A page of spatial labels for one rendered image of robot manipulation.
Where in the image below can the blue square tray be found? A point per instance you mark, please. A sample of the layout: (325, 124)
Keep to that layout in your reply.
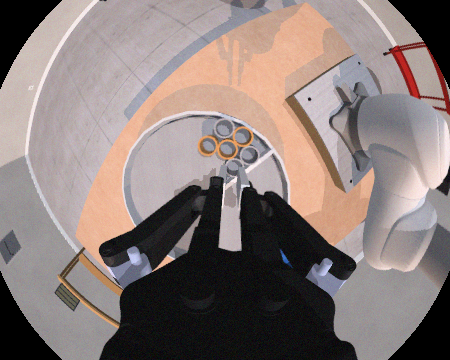
(285, 259)

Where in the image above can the bronze bushing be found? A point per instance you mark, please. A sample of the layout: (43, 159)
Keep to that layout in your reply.
(249, 140)
(227, 156)
(203, 150)

